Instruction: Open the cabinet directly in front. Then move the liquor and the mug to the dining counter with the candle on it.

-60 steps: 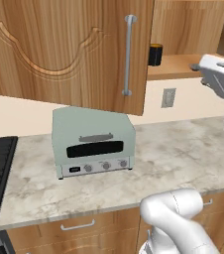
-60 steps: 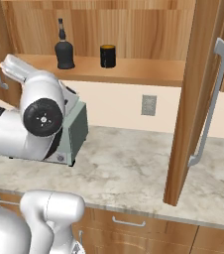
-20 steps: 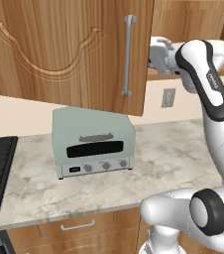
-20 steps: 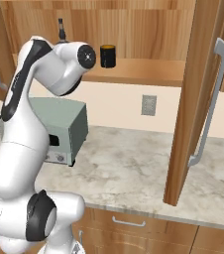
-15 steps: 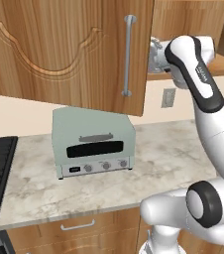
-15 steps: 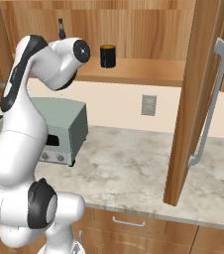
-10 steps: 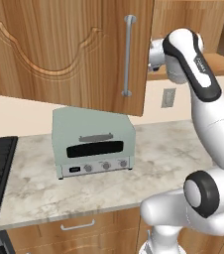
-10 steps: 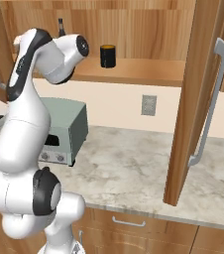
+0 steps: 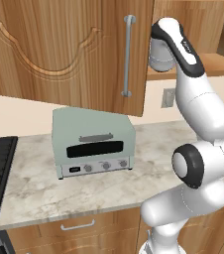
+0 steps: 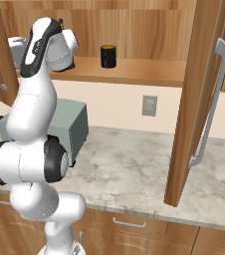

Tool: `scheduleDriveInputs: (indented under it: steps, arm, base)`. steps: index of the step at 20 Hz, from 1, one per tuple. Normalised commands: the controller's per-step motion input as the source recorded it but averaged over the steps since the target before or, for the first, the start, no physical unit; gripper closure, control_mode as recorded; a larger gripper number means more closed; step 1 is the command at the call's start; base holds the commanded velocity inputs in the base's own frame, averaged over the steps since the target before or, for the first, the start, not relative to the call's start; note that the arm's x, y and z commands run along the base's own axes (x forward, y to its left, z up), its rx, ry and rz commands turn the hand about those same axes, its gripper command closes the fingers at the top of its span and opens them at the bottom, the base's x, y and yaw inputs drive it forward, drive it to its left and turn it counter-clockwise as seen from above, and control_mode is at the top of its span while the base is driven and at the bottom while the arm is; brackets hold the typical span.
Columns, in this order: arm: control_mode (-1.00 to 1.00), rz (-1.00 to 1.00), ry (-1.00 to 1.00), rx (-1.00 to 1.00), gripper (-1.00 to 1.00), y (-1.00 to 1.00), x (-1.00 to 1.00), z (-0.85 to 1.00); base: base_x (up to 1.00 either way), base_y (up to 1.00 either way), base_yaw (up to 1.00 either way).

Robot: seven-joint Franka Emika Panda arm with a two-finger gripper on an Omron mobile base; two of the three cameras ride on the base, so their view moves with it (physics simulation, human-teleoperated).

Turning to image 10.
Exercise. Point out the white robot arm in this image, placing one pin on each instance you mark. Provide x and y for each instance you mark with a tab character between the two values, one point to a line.
31	109

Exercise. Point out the wooden cabinet door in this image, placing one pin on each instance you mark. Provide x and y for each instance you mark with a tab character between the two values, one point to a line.
187	116
1	50

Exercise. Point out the white mug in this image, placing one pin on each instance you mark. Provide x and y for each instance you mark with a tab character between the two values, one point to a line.
15	48

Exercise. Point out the grey-green toaster oven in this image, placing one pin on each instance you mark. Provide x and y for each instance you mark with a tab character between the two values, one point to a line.
74	126

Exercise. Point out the black cylinder with orange top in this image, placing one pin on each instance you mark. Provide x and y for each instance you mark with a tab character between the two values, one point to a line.
108	58

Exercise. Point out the grey wall socket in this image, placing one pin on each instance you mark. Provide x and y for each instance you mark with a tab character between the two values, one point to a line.
149	105

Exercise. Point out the wooden wall cabinet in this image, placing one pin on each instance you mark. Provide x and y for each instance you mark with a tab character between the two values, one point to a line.
144	33

